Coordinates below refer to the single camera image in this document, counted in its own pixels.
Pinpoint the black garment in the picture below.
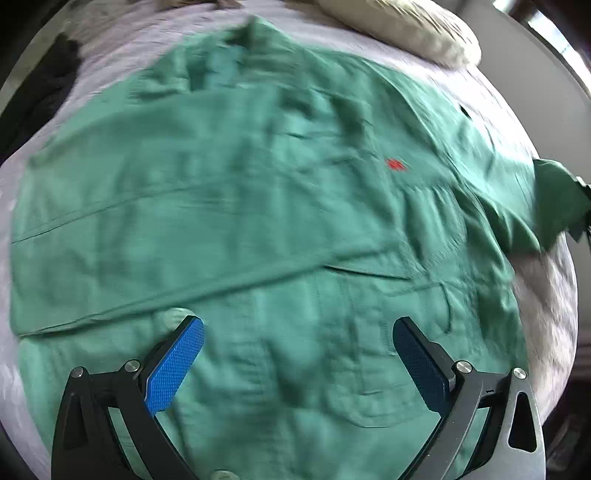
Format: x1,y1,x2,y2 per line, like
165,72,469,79
0,39,83,162

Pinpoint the green button-up shirt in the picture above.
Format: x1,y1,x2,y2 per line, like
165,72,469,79
9,16,591,480

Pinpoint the grey fluffy bed blanket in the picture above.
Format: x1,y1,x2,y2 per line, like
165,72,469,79
0,0,580,480

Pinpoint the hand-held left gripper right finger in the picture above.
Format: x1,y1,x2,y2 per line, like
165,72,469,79
392,316,546,480

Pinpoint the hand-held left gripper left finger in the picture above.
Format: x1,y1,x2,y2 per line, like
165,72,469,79
51,315,205,480

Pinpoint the cream fluffy pillow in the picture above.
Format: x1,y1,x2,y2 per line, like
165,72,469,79
318,0,482,70

